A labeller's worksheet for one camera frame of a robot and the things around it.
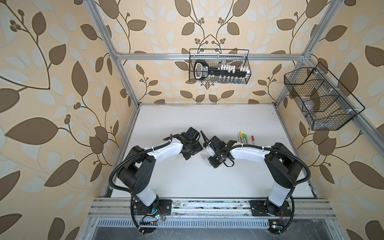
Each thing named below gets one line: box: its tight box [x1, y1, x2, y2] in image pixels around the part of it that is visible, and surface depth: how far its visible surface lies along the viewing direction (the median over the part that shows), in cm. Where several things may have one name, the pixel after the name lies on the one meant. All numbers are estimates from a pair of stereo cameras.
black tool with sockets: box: [193, 60, 251, 84], surface depth 86 cm
